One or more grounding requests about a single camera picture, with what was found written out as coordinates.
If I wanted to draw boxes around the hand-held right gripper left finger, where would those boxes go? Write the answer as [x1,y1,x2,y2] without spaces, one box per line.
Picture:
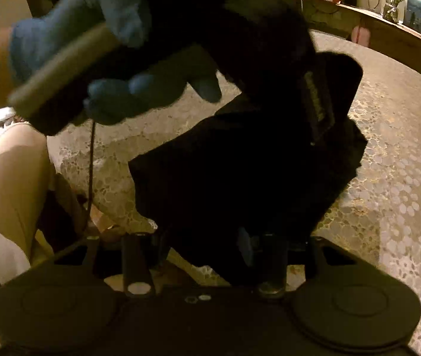
[53,230,170,299]

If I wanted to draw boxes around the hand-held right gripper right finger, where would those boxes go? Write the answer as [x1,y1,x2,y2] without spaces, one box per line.
[237,227,357,300]

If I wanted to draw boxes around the black garment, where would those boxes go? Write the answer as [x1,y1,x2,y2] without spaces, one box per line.
[129,50,369,286]

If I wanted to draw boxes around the person's left hand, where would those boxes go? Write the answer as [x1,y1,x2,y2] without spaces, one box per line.
[8,0,223,125]

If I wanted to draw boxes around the pink box with ribbon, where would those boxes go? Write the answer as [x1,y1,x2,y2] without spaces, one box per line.
[351,25,371,47]

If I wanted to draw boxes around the long wooden sideboard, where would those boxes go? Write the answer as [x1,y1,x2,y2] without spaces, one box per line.
[300,0,421,82]

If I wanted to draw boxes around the person's beige trouser leg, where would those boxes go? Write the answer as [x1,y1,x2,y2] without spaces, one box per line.
[0,124,53,264]

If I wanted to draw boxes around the black cable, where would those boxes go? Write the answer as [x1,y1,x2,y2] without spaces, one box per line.
[53,117,96,258]

